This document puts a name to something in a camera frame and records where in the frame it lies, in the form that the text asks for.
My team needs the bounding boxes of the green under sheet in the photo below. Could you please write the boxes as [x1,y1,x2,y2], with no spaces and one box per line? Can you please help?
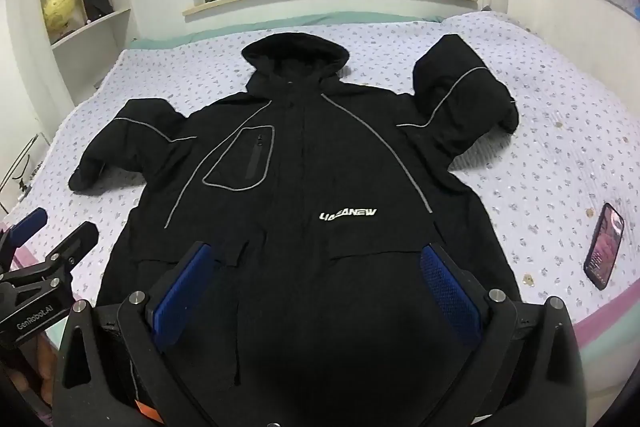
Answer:
[127,13,443,54]

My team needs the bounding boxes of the black hooded jacket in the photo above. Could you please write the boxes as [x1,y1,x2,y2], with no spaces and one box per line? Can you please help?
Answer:
[69,33,521,427]

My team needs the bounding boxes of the yellow globe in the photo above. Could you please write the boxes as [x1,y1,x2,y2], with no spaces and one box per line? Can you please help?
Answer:
[42,0,77,40]

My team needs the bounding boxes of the black smartphone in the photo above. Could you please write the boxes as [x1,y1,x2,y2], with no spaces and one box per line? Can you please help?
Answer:
[583,202,626,291]

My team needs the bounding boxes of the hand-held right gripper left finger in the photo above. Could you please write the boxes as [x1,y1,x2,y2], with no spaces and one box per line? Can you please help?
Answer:
[52,242,236,427]

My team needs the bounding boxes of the floral white bed sheet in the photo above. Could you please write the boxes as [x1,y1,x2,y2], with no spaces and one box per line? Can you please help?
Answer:
[0,9,640,350]

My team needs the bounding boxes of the thin dark cables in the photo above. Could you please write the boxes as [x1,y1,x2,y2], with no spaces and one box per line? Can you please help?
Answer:
[0,134,42,204]

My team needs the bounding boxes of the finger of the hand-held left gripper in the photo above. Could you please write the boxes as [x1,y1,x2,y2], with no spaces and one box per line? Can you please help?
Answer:
[20,221,101,288]
[0,208,49,260]

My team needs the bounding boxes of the black box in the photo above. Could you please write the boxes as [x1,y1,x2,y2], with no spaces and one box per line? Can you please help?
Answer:
[80,0,113,26]

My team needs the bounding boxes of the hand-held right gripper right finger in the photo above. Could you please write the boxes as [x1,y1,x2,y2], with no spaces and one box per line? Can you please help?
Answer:
[419,243,587,427]

